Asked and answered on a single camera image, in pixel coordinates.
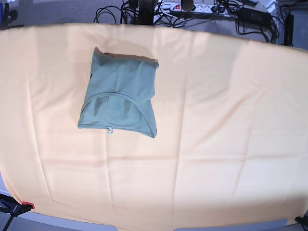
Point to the green T-shirt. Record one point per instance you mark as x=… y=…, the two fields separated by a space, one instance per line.
x=119 y=94

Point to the yellow table cloth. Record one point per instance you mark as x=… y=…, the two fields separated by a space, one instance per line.
x=232 y=129

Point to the white power strip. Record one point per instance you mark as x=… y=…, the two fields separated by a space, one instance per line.
x=198 y=8

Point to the black power adapter brick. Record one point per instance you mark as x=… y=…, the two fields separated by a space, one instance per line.
x=254 y=17

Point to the black box far right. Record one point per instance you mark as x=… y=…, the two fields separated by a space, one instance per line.
x=288 y=30

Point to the red-tipped bar clamp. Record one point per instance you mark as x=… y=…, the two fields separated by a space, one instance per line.
x=14 y=208

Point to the blue black device top-left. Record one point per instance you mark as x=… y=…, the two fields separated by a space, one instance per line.
x=7 y=17

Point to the black clamp right corner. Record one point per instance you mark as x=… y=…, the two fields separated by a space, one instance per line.
x=302 y=220

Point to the black centre stand post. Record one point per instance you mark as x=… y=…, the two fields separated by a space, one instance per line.
x=146 y=12

